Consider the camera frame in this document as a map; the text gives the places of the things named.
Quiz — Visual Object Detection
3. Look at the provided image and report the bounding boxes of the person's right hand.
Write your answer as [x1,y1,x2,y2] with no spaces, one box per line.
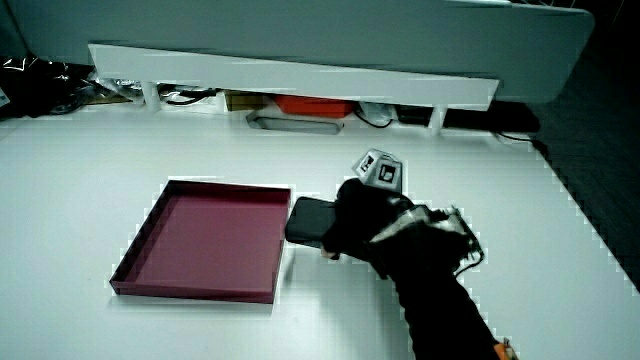
[321,148,485,281]

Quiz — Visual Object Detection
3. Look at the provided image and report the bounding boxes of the black battery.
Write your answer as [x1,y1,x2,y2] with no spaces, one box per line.
[284,195,340,250]

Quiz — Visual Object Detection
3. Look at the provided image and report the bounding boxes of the person's right forearm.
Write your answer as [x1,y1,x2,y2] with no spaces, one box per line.
[387,259,502,360]

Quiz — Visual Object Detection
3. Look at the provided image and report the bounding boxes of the white desk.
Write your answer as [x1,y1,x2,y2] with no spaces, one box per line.
[0,97,640,360]

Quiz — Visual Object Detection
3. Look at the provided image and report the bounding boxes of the white plastic bag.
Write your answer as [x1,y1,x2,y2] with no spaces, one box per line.
[356,101,397,129]

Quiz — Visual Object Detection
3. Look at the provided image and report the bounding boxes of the black box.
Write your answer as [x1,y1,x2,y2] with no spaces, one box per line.
[394,104,434,127]

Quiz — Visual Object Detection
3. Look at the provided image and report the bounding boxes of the grey oval tray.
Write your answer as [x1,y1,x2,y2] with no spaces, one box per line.
[245,110,345,136]

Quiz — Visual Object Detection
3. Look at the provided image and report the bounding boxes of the orange box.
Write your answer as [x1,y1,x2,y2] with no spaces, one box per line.
[272,94,357,120]

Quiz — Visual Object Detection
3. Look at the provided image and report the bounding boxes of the white riser shelf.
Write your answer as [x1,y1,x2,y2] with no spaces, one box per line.
[87,42,500,137]

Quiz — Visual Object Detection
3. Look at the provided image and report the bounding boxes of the maroon square tray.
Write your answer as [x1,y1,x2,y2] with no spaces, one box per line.
[109,178,293,305]

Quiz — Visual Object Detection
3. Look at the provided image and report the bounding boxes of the brown cardboard box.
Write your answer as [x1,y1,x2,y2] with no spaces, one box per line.
[223,89,274,112]

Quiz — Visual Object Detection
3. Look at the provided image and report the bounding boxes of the white partition panel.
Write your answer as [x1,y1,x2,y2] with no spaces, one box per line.
[0,0,596,104]

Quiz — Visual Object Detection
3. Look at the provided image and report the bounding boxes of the black shiny plastic bag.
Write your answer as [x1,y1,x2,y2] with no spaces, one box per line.
[0,54,147,119]

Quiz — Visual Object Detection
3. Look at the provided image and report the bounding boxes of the thin black cable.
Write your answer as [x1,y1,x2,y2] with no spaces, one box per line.
[492,130,535,144]

